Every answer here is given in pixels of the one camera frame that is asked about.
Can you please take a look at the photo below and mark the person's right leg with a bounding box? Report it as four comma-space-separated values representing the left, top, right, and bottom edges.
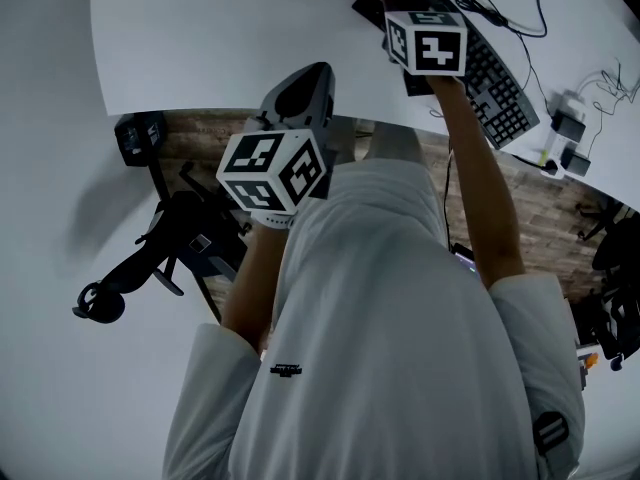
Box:
367, 120, 426, 162

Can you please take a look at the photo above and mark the white wristwatch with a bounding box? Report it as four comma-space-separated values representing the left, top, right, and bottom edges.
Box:
248, 209, 297, 230

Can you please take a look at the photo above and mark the black keyboard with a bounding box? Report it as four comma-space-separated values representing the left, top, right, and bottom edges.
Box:
351, 0, 542, 150

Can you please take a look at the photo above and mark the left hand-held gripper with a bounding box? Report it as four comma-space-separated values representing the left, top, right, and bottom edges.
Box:
214, 61, 338, 216

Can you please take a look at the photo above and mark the thin black cable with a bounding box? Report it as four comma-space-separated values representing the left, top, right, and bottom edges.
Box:
427, 0, 550, 39

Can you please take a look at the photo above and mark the person's left forearm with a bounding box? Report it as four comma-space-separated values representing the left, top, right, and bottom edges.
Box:
219, 215, 291, 354

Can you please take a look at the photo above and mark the white power strip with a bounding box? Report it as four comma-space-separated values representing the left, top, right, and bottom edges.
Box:
538, 89, 594, 180

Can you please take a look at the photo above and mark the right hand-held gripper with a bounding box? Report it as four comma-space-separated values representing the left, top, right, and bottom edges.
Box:
382, 0, 470, 78

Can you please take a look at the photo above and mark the black box device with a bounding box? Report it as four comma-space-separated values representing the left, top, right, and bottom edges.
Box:
113, 111, 169, 168

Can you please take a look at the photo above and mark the black office chair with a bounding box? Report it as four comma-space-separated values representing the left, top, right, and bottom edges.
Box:
574, 200, 640, 372
71, 160, 251, 325

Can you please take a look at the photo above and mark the black touchscreen device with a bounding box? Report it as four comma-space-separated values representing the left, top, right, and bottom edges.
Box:
448, 241, 479, 274

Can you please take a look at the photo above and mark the black strap buckle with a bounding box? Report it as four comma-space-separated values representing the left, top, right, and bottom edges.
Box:
531, 410, 571, 458

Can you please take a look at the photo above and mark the person's right forearm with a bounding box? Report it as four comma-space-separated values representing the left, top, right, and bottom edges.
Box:
427, 73, 527, 289

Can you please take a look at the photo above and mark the black power adapter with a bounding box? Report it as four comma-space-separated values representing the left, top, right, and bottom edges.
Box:
559, 146, 593, 178
551, 109, 587, 143

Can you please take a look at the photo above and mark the tangled thin cable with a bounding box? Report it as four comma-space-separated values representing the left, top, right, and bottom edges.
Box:
574, 57, 640, 117

